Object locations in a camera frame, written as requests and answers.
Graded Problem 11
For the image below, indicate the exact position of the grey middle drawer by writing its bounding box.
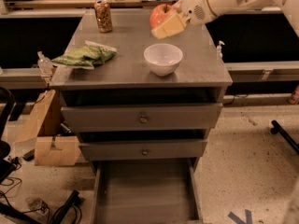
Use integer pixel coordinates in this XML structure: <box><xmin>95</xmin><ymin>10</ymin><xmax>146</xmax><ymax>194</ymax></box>
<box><xmin>79</xmin><ymin>139</ymin><xmax>207</xmax><ymax>161</ymax></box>

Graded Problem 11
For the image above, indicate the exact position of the black chair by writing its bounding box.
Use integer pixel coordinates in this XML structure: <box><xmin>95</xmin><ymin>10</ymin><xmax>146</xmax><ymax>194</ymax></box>
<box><xmin>0</xmin><ymin>87</ymin><xmax>16</xmax><ymax>184</ymax></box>

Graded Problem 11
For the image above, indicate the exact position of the grey bottom drawer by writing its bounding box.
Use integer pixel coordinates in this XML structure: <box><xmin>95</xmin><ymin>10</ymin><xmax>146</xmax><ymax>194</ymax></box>
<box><xmin>90</xmin><ymin>159</ymin><xmax>204</xmax><ymax>224</ymax></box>

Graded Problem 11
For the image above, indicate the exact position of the white ceramic bowl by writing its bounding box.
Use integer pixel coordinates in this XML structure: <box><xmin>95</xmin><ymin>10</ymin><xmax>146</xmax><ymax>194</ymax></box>
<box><xmin>143</xmin><ymin>43</ymin><xmax>183</xmax><ymax>77</ymax></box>

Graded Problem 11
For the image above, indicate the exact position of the grey top drawer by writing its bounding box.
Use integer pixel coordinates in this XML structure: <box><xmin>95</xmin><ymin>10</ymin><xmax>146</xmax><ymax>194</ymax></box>
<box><xmin>62</xmin><ymin>104</ymin><xmax>222</xmax><ymax>133</ymax></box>

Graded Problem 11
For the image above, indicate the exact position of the red apple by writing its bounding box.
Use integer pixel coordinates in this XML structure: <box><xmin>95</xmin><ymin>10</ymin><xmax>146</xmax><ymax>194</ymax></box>
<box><xmin>149</xmin><ymin>4</ymin><xmax>176</xmax><ymax>29</ymax></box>

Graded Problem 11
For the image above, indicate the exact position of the brown cardboard box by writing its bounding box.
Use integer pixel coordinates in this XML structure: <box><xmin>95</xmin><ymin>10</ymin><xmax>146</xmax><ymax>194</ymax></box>
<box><xmin>16</xmin><ymin>90</ymin><xmax>81</xmax><ymax>166</ymax></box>

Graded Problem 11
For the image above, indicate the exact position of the grey drawer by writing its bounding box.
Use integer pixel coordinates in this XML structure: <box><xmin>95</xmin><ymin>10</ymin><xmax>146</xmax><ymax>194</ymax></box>
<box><xmin>90</xmin><ymin>159</ymin><xmax>204</xmax><ymax>224</ymax></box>
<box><xmin>79</xmin><ymin>139</ymin><xmax>207</xmax><ymax>161</ymax></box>
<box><xmin>62</xmin><ymin>104</ymin><xmax>222</xmax><ymax>133</ymax></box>

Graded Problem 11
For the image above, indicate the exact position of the black power strip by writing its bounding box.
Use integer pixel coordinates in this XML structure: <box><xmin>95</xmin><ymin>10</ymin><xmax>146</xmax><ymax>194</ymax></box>
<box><xmin>50</xmin><ymin>190</ymin><xmax>82</xmax><ymax>224</ymax></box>

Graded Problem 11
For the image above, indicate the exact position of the small white pump bottle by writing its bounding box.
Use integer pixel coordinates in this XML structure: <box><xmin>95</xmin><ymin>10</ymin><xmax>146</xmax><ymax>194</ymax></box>
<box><xmin>216</xmin><ymin>41</ymin><xmax>225</xmax><ymax>58</ymax></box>

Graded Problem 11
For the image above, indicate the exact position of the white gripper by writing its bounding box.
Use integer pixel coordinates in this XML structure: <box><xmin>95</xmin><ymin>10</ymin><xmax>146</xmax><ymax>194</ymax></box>
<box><xmin>151</xmin><ymin>0</ymin><xmax>217</xmax><ymax>39</ymax></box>

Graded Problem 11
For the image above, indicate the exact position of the grey drawer cabinet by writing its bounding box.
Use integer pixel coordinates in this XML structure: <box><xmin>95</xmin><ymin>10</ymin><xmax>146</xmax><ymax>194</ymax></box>
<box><xmin>50</xmin><ymin>7</ymin><xmax>234</xmax><ymax>224</ymax></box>

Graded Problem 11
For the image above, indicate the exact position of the patterned drink can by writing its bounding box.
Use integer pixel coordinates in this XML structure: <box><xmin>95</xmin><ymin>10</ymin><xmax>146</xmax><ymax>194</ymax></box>
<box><xmin>94</xmin><ymin>0</ymin><xmax>113</xmax><ymax>33</ymax></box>

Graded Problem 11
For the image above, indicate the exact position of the black stand leg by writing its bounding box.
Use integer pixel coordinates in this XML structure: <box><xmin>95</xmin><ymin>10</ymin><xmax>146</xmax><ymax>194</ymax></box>
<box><xmin>270</xmin><ymin>120</ymin><xmax>299</xmax><ymax>154</ymax></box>

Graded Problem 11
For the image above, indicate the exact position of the orange bottle on floor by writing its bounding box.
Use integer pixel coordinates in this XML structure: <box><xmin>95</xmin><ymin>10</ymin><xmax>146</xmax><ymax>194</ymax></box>
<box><xmin>288</xmin><ymin>85</ymin><xmax>299</xmax><ymax>105</ymax></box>

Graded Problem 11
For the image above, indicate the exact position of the green chip bag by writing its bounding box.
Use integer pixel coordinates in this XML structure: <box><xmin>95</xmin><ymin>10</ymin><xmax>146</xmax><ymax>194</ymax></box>
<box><xmin>51</xmin><ymin>41</ymin><xmax>117</xmax><ymax>69</ymax></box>

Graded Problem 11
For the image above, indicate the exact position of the clear sanitizer pump bottle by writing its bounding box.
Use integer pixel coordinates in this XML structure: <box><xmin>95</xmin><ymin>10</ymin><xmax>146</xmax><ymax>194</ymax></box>
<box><xmin>37</xmin><ymin>51</ymin><xmax>53</xmax><ymax>82</ymax></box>

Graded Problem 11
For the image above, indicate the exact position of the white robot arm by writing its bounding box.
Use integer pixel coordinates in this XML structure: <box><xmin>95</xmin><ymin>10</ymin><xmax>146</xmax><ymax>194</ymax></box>
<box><xmin>149</xmin><ymin>0</ymin><xmax>299</xmax><ymax>39</ymax></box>

